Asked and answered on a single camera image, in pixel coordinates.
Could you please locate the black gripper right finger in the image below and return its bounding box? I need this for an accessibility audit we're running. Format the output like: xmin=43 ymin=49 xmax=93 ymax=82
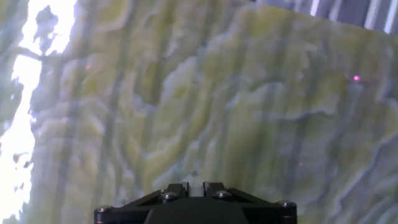
xmin=203 ymin=182 xmax=298 ymax=224

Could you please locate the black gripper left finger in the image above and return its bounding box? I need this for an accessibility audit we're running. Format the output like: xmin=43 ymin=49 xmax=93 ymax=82
xmin=94 ymin=182 xmax=190 ymax=224

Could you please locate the green marble pattern mat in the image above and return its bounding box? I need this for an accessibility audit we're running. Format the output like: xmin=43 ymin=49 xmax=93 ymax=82
xmin=0 ymin=0 xmax=398 ymax=224

